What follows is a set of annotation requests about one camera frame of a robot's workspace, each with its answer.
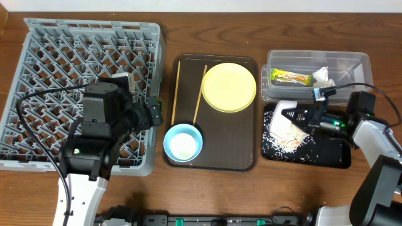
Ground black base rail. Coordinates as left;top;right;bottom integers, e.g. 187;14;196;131
94;205;315;226

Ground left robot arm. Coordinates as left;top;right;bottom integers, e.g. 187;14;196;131
53;82;163;225

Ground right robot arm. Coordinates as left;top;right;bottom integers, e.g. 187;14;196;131
274;89;401;225

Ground yellow round plate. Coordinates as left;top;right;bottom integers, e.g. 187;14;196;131
201;63;257;113

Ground spilled rice pile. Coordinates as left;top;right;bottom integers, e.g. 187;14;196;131
262;111;315;163

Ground white tissue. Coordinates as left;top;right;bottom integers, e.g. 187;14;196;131
312;67;335;88

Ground clear plastic bin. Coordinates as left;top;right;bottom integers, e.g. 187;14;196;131
261;50;373;105

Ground green snack wrapper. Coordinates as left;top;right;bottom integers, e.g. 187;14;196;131
271;68;312;86

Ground white bowl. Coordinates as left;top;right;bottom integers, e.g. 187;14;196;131
269;100;301;141

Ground white cup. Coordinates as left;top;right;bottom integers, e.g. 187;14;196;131
170;133;197;160

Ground grey plastic dish rack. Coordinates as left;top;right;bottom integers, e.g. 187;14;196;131
1;18;166;172

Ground wooden chopstick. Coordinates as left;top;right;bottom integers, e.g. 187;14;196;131
171;61;181;126
192;65;208;126

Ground light blue bowl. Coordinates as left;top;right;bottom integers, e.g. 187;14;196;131
163;124;204;163

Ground black waste tray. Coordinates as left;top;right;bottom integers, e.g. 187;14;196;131
263;104;351;169

